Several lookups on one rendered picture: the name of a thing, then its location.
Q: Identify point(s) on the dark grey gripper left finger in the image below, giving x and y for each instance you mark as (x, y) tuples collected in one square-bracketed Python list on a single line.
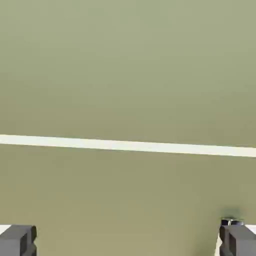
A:
[(14, 242)]

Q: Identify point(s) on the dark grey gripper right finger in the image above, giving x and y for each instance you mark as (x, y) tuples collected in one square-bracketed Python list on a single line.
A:
[(240, 242)]

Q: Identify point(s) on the green cabinet door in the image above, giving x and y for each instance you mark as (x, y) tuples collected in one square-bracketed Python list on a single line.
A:
[(128, 68), (128, 200)]

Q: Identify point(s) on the green cabinet with white frame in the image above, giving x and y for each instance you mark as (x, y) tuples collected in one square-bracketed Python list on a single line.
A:
[(128, 145)]

